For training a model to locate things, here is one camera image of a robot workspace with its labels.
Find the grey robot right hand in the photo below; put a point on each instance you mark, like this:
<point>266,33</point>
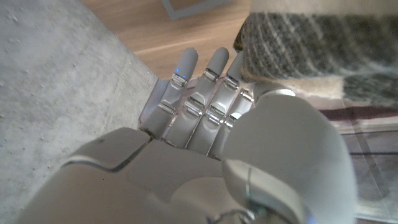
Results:
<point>186,174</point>

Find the beige plaid fringed scarf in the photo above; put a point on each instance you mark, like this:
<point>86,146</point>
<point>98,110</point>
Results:
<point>311,46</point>

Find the printed sofa room backdrop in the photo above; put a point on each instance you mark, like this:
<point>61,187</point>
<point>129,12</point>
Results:
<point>373,140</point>

